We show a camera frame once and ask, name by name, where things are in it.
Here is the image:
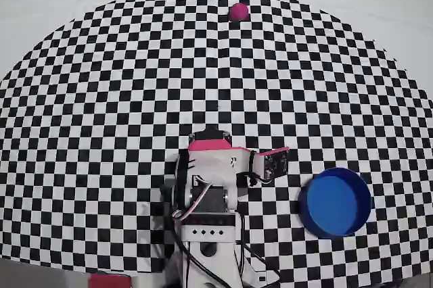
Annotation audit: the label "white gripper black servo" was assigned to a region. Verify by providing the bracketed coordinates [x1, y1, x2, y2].
[187, 128, 254, 187]

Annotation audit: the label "pink faceted ball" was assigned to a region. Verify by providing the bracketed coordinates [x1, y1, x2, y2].
[228, 2, 251, 23]

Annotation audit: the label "blue round box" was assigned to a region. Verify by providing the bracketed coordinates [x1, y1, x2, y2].
[297, 166, 373, 239]

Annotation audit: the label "white sheet with checkerboard print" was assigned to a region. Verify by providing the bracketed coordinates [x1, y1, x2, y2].
[0, 0, 433, 285]

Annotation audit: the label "red rectangular object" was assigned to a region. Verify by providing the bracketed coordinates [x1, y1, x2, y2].
[88, 273, 132, 288]

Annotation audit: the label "grey flat object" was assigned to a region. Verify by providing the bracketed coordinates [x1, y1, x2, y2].
[0, 258, 91, 288]

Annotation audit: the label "red white servo wires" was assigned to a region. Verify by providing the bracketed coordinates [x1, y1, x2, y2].
[172, 179, 214, 221]

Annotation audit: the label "camera board on pink mount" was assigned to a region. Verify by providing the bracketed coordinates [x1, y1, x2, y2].
[252, 146, 291, 185]

